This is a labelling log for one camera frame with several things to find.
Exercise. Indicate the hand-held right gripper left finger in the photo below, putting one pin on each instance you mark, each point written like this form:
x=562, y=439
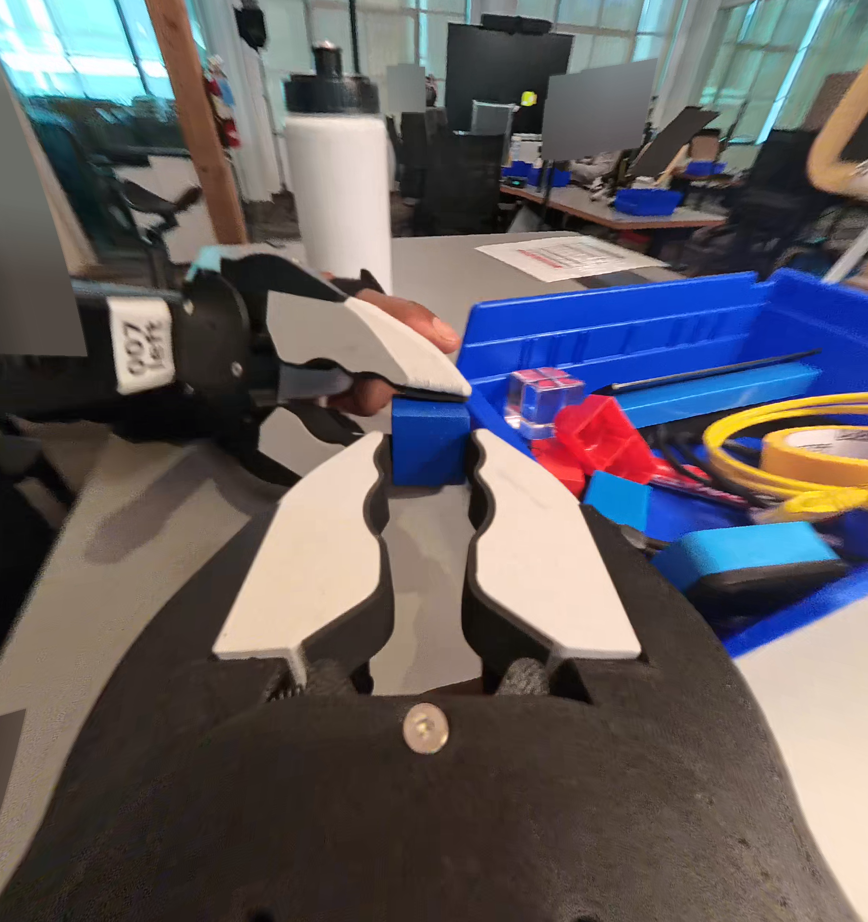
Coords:
x=311, y=569

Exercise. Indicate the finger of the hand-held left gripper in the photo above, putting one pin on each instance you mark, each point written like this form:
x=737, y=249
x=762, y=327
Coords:
x=318, y=421
x=362, y=338

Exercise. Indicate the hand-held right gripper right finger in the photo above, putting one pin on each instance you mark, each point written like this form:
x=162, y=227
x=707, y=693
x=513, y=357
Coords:
x=549, y=569

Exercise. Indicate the dark blue wooden block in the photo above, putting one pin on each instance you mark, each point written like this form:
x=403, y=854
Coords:
x=430, y=446

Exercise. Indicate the large blue storage bin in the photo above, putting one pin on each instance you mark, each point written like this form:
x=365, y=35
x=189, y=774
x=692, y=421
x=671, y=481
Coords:
x=621, y=324

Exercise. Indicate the yellow masking tape roll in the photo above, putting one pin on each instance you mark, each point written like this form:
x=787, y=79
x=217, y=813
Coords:
x=823, y=464

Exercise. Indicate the person's left hand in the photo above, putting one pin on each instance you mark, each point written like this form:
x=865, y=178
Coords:
x=419, y=324

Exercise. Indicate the small solid red block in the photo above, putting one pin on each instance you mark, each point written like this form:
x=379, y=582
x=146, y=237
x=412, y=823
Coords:
x=560, y=468

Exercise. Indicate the white water bottle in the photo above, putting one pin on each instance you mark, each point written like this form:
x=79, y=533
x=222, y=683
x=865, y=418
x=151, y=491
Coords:
x=340, y=202

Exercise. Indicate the hollow red plastic block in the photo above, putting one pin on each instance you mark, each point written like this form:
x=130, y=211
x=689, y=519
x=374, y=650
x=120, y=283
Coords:
x=607, y=432

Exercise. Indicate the clear acrylic block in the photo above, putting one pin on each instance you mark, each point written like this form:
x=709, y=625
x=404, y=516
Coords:
x=542, y=407

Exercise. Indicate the black office chair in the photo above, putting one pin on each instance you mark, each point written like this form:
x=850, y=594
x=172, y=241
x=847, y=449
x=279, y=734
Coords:
x=462, y=187

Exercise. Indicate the blue whiteboard eraser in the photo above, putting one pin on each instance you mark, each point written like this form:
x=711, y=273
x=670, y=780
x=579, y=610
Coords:
x=751, y=551

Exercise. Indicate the wooden beam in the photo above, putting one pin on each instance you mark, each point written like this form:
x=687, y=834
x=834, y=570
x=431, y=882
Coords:
x=196, y=129

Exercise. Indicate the small blue bin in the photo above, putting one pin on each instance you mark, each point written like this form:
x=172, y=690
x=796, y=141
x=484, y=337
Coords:
x=646, y=203
x=520, y=173

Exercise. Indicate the printed paper sheet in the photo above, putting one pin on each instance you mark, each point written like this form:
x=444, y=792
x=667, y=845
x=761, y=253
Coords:
x=578, y=259

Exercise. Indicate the long light blue box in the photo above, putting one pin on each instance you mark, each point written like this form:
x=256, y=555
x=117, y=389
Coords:
x=729, y=396

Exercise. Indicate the grey desk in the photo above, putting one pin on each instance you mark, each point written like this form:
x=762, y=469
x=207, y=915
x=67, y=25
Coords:
x=585, y=205

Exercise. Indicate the black monitor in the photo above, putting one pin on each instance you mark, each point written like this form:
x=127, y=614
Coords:
x=506, y=79

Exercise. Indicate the black wood-edged panel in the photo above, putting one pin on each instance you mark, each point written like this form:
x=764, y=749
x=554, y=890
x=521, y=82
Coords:
x=821, y=155

